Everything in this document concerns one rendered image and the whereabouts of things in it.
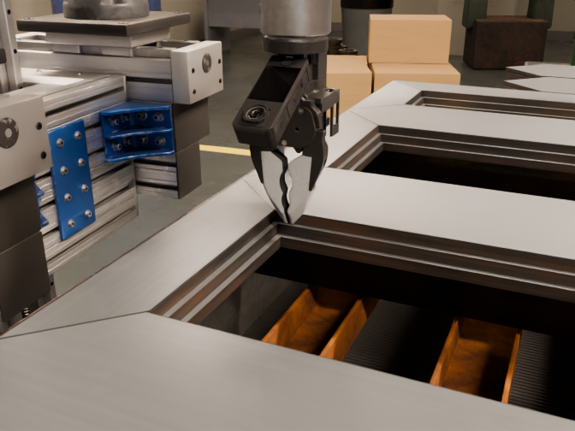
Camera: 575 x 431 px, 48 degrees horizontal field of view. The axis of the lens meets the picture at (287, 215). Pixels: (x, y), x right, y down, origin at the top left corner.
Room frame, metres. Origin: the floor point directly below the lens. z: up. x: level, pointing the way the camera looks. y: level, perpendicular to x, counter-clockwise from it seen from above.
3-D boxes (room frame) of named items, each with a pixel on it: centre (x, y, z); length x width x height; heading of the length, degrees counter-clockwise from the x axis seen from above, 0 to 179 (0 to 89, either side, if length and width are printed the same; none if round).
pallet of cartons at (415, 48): (4.45, -0.56, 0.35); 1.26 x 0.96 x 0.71; 76
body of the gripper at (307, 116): (0.73, -0.01, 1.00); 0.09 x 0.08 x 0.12; 156
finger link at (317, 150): (0.69, -0.02, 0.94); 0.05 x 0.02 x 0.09; 66
